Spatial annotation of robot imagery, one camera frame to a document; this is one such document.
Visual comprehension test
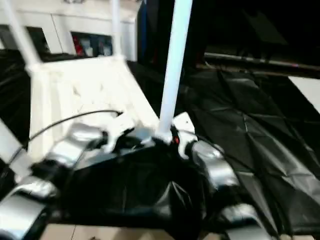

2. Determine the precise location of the white plastic table leg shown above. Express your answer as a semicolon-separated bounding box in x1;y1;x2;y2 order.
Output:
156;0;194;140
111;0;127;61
7;0;42;72
0;119;32;176

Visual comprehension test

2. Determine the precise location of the white plastic table top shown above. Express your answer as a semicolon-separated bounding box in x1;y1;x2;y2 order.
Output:
13;55;176;183

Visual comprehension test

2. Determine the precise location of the black plastic mat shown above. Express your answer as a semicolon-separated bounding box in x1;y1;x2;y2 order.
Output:
0;48;320;237

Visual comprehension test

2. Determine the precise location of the red package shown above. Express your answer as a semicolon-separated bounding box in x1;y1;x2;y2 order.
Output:
72;37;82;55

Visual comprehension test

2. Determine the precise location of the dark metal rod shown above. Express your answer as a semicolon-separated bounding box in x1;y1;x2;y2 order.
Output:
204;53;320;73

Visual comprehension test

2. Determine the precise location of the white flat board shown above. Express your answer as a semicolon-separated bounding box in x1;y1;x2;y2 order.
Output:
288;76;320;115

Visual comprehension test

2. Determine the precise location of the white glass-door cabinet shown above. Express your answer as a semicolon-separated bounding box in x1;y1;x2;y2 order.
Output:
0;0;138;62

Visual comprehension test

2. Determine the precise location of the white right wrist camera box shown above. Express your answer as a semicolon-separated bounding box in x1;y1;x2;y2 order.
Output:
172;111;198;160

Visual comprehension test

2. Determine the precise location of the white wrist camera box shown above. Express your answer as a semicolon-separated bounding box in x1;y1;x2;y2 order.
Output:
172;111;198;160
103;117;137;152

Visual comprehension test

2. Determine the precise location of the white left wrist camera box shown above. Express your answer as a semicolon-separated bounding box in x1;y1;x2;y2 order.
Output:
103;117;137;152

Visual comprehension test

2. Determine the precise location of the black left wrist camera cable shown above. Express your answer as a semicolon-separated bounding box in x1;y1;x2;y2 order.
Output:
4;109;125;166

